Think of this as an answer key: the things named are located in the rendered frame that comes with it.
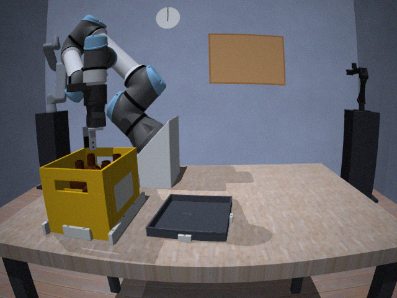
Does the yellow plastic crate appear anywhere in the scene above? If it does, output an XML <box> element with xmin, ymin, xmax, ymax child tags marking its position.
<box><xmin>39</xmin><ymin>148</ymin><xmax>140</xmax><ymax>241</ymax></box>

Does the brown bottle with green label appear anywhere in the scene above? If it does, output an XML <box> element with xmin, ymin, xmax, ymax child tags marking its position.
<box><xmin>101</xmin><ymin>160</ymin><xmax>111</xmax><ymax>169</ymax></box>

